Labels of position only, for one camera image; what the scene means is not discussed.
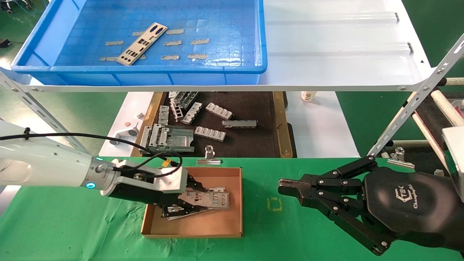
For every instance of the white plastic pipe fitting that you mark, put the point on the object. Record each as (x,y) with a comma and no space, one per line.
(125,132)

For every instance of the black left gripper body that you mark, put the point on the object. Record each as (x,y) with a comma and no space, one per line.
(152,197)

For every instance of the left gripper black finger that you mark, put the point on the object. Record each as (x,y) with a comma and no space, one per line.
(195,185)
(181,209)

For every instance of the blue plastic tray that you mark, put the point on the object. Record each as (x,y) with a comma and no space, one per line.
(217,21)

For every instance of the small black adapter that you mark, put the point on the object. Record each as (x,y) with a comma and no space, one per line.
(5,43)

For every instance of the green table cloth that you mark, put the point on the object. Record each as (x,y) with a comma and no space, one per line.
(72,224)

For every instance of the silver binder clip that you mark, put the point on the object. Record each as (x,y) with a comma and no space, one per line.
(209,161)
(402,162)

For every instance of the white perforated angle bar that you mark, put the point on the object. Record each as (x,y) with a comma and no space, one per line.
(36,105)
(417,98)

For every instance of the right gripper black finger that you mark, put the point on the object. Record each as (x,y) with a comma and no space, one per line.
(326,183)
(344,217)

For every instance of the black chair base with casters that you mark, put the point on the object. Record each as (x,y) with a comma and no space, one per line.
(14,5)

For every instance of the large grey metal frame plate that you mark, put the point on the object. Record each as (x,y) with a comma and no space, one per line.
(177,137)

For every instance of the white metal shelf board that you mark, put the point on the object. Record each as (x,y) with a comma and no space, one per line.
(326,54)

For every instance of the cream tube frame cart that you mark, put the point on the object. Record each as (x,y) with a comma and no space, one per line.
(446,105)

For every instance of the long grey metal bar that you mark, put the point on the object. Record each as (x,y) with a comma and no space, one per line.
(239,124)

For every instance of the slotted metal bracket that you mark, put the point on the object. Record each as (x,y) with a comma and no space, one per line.
(185,99)

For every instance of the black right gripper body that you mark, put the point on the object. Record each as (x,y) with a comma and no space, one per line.
(409,206)

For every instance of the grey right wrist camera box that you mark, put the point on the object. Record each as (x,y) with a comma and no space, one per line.
(455,159)

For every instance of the narrow grey metal bracket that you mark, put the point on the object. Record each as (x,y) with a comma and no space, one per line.
(145,135)

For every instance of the ribbed grey metal bracket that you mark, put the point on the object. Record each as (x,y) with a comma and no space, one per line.
(219,111)
(210,133)

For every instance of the white printed paper cup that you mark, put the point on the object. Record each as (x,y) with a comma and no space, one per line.
(308,96)

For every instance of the shallow brown cardboard box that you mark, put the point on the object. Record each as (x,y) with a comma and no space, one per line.
(217,224)

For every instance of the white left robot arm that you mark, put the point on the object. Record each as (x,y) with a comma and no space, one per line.
(43,163)

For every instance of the ladder-shaped metal bracket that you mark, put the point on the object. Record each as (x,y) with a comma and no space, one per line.
(164,115)
(191,113)
(176,110)

